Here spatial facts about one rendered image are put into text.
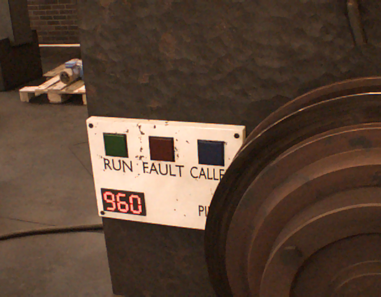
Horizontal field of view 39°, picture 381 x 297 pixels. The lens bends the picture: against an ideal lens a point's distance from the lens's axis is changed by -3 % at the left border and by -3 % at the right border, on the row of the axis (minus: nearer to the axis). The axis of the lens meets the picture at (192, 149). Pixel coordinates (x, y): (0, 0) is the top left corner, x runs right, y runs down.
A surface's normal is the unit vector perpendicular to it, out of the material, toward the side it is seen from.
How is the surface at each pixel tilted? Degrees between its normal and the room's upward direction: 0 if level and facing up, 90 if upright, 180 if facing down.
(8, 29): 90
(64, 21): 90
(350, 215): 90
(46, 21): 90
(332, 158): 34
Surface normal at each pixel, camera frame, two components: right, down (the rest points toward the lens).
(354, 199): -0.31, -0.90
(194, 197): -0.31, 0.39
